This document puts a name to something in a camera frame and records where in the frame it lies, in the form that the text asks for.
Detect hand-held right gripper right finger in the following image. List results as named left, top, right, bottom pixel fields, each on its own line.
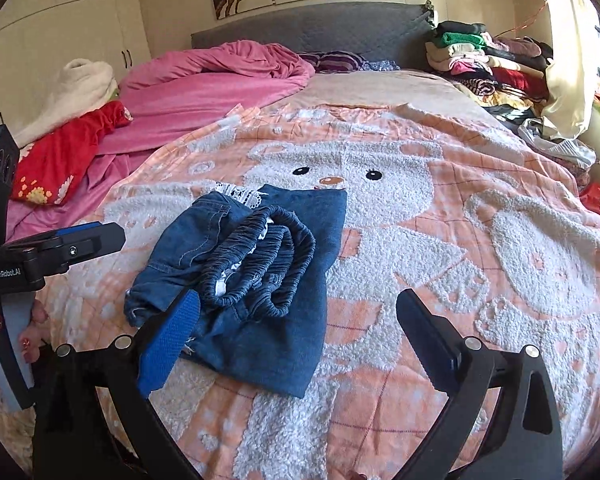
left=395, top=287, right=567, bottom=480

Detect cream curtain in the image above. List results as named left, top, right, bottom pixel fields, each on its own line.
left=535, top=0, right=600, bottom=141

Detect white wardrobe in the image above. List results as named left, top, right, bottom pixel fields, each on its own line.
left=0, top=0, right=153, bottom=131

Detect striped purple pillow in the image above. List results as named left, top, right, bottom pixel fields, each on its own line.
left=297, top=51, right=368, bottom=75

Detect pile of folded clothes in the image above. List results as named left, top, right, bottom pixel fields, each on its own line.
left=425, top=20, right=556, bottom=126

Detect blue denim pants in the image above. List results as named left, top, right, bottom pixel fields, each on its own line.
left=124, top=182, right=348, bottom=400

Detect white fluffy blanket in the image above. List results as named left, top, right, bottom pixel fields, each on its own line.
left=12, top=58, right=118, bottom=148

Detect white crumpled garment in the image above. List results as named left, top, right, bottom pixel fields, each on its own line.
left=517, top=117, right=598, bottom=171

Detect grey padded headboard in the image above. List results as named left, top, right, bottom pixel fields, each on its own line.
left=190, top=2, right=438, bottom=71

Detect peach bear printed blanket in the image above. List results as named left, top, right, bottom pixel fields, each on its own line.
left=10, top=102, right=600, bottom=480

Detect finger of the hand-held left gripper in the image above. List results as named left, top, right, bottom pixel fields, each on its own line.
left=7, top=221, right=127, bottom=282

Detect pink quilt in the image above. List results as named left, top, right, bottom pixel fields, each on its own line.
left=5, top=40, right=316, bottom=241

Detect person's left hand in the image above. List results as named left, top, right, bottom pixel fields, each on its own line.
left=0, top=300, right=49, bottom=385

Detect beige bed sheet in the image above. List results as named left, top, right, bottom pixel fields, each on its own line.
left=300, top=69, right=486, bottom=111

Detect red flowered cloth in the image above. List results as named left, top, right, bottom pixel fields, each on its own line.
left=10, top=100, right=133, bottom=207

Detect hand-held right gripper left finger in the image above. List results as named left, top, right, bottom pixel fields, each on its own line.
left=31, top=287, right=202, bottom=480

